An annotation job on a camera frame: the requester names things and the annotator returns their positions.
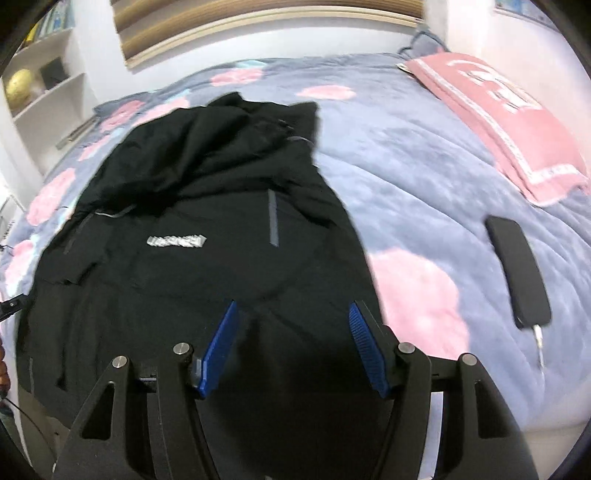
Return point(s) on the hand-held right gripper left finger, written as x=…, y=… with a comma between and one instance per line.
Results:
x=219, y=350

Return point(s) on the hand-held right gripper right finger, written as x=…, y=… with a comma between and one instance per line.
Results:
x=367, y=350

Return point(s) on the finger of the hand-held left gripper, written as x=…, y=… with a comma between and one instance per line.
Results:
x=11, y=308

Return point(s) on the black hooded jacket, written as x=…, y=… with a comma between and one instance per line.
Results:
x=184, y=277

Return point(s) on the black phone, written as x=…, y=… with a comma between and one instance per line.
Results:
x=517, y=272

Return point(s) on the grey floral blanket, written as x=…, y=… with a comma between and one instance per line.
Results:
x=415, y=184

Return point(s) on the gold globe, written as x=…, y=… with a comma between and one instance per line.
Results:
x=18, y=87

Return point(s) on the black box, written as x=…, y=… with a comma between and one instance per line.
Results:
x=51, y=73

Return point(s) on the pink pillow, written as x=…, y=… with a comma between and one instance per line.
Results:
x=508, y=138

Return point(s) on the white bookshelf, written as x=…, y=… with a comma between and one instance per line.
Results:
x=77, y=46

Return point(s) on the row of books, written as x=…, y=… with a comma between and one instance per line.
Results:
x=55, y=18

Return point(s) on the grey pillow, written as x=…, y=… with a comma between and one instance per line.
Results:
x=427, y=46

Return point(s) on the striped brown window blind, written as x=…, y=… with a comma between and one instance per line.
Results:
x=231, y=23

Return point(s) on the colourful wall map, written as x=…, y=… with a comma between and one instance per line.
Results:
x=526, y=9

